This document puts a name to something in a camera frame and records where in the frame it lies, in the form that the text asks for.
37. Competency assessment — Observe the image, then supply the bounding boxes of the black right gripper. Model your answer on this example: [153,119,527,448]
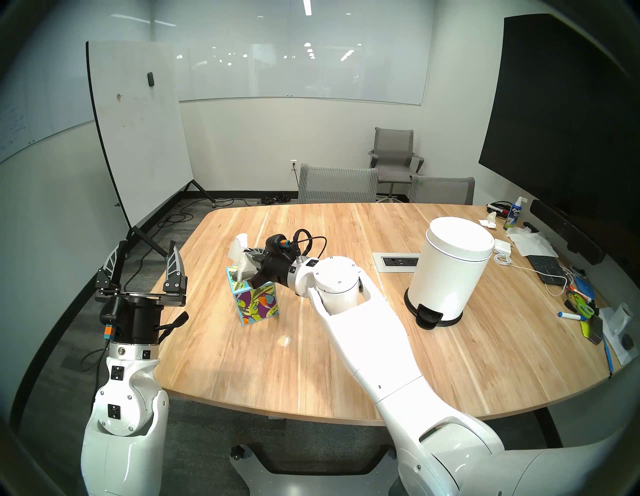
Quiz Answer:
[243,247,299,292]

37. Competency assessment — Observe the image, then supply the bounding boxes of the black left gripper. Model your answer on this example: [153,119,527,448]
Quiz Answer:
[95,240,188,345]

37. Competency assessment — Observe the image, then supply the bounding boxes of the white tissue sheet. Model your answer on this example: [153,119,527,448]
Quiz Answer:
[229,233,254,281]

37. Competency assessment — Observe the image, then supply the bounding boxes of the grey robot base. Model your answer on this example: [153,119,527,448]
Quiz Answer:
[229,444,401,496]

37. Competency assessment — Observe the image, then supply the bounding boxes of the colourful toucan tissue box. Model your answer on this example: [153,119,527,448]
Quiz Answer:
[226,265,280,327]

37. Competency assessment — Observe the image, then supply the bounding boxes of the grey mesh office chair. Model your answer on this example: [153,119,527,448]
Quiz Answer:
[298,163,379,204]

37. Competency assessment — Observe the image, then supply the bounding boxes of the table power outlet box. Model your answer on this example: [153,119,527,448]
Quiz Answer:
[372,252,421,273]

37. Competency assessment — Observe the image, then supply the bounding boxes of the rolling whiteboard on stand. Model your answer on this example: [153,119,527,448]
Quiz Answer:
[86,40,218,258]

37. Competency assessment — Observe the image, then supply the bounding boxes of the grey armrest office chair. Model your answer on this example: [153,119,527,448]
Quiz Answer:
[368,127,425,203]

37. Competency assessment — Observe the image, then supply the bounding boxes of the white pedal trash can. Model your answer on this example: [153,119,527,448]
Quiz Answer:
[404,216,496,331]

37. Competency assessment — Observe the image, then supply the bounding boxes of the grey fabric office chair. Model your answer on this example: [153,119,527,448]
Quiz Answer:
[409,176,476,206]

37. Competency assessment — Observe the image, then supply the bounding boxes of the whiteboard cleaner spray bottle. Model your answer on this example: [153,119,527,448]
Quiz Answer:
[504,196,529,231]

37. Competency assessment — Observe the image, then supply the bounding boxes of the white paper towel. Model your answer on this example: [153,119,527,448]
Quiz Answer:
[506,227,559,258]

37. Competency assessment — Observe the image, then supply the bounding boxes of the black keyboard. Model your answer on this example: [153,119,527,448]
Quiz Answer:
[526,255,571,287]

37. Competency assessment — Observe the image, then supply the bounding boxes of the black video sound bar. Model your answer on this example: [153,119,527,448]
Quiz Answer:
[530,199,607,266]

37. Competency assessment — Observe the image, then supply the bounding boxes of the dark block with yellow edge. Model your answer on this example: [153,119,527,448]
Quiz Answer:
[580,317,604,346]

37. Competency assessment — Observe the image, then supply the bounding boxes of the white paper cup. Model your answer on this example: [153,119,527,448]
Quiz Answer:
[607,302,635,338]

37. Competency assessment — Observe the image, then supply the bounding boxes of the white paper sheet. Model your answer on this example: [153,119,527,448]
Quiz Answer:
[597,307,638,366]

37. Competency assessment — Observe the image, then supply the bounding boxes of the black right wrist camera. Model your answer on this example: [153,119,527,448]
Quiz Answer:
[265,234,294,259]

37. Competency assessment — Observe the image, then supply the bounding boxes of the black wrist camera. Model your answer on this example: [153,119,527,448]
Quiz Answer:
[265,234,294,259]
[100,300,118,342]

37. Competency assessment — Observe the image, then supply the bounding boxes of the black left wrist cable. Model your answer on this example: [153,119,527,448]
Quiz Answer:
[157,311,190,345]

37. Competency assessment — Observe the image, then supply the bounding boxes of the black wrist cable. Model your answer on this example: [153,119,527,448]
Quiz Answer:
[292,228,328,261]
[157,311,190,345]

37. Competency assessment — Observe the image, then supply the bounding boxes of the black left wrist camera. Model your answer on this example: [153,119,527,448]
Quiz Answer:
[100,300,118,342]

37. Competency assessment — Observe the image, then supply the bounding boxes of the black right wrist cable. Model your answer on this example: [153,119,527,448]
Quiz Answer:
[292,228,328,261]

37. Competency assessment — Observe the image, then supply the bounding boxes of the black floor cable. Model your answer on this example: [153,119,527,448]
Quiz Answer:
[160,197,261,227]

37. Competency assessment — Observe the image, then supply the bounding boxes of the wide glass wall whiteboard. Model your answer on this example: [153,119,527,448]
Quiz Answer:
[152,0,434,106]

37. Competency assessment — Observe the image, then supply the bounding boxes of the wall whiteboard with writing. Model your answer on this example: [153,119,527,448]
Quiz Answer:
[0,10,151,165]

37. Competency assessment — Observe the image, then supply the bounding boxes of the white charger cable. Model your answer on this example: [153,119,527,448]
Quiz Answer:
[492,250,571,297]

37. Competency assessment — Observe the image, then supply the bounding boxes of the green handled scissors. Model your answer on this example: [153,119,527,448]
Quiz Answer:
[567,292,596,321]

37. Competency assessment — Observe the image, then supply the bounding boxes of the large black wall screen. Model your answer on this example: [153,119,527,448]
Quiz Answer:
[478,13,640,236]

